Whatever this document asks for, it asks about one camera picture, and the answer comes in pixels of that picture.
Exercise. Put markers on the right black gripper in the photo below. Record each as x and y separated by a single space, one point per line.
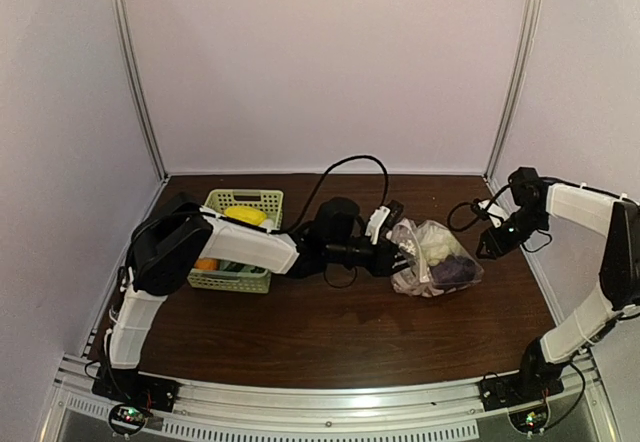
496 237

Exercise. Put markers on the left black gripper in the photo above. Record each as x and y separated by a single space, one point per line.
385 254

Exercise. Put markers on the clear zip top bag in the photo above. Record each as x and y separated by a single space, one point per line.
416 280

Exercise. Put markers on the green plastic basket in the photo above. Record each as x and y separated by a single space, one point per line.
233 276

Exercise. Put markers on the yellow fake banana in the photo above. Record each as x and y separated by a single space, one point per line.
246 214

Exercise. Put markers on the orange fake fruit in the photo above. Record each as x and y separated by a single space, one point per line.
206 264

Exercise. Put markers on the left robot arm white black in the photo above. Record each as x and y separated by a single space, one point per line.
163 251

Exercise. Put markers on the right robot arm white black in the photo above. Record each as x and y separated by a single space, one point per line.
605 228

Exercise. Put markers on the purple spotted fake eggplant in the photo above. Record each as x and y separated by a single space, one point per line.
454 271

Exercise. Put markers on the pale green fake cabbage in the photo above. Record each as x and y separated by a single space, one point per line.
436 242

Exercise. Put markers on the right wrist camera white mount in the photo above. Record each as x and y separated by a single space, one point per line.
491 211

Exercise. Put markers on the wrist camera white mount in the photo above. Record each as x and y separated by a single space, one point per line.
382 220
491 211

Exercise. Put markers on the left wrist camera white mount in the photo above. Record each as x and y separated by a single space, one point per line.
382 220

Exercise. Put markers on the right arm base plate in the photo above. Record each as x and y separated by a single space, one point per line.
508 390

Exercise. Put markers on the aluminium front rail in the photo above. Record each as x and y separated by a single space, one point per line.
449 411

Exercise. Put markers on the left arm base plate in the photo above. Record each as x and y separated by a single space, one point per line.
132 388

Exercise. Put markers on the right aluminium frame post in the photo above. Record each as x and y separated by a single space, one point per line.
526 38

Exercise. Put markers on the aluminium frame post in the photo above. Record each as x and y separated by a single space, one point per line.
526 38
133 77

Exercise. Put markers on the left aluminium frame post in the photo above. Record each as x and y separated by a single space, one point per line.
133 77

